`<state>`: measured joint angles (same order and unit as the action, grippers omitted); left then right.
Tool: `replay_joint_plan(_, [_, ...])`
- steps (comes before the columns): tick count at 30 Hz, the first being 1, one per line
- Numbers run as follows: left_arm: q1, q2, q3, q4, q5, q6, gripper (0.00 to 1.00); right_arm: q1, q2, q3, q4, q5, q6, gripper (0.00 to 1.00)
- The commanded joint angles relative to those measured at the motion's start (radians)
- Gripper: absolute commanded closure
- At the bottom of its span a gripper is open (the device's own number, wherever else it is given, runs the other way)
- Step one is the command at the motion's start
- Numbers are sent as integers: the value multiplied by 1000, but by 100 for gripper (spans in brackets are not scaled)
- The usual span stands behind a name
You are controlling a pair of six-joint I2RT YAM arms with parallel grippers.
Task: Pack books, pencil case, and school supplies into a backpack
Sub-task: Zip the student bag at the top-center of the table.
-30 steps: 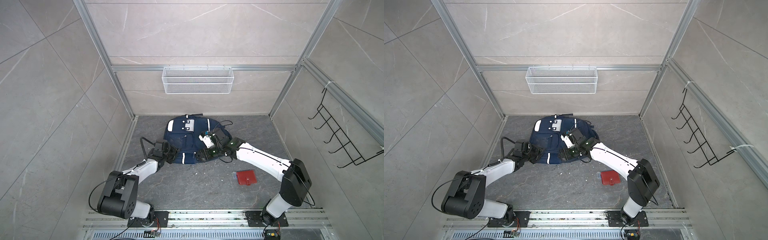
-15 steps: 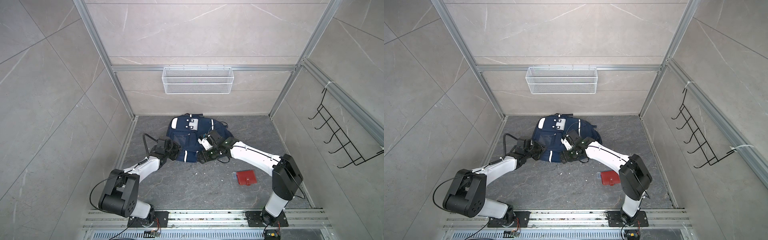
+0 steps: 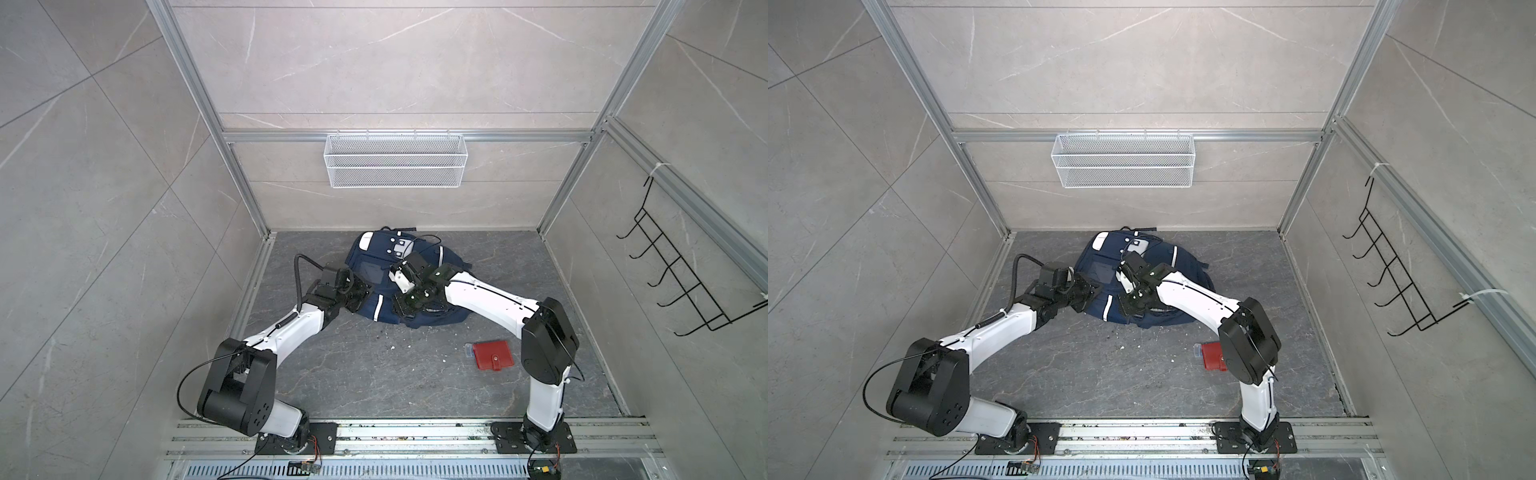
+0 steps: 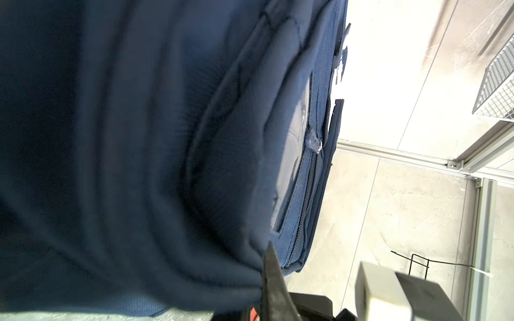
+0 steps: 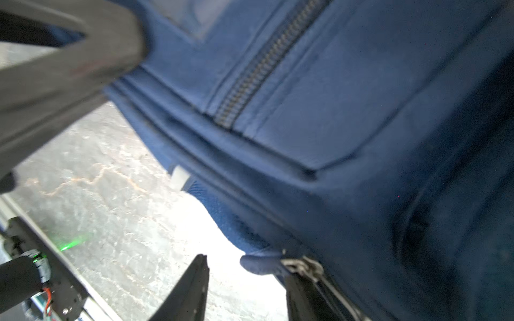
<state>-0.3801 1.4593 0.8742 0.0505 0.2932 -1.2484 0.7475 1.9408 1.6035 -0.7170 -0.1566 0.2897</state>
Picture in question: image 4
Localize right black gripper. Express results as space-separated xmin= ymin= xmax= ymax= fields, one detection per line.
xmin=289 ymin=292 xmax=357 ymax=321

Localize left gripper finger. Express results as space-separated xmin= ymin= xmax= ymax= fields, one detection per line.
xmin=260 ymin=242 xmax=301 ymax=321

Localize navy blue backpack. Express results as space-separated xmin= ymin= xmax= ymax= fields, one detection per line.
xmin=1 ymin=1 xmax=350 ymax=318

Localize red leather wallet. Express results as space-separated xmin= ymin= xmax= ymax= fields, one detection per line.
xmin=249 ymin=308 xmax=260 ymax=321

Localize black wire hook rack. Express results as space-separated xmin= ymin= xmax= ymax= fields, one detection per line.
xmin=390 ymin=250 xmax=473 ymax=280

